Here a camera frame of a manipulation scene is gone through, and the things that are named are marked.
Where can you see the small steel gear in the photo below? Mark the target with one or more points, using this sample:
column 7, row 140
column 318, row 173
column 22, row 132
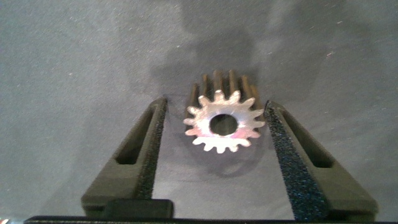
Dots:
column 200, row 120

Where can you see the dark mat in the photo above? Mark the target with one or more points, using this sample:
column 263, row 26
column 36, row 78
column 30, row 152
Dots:
column 62, row 62

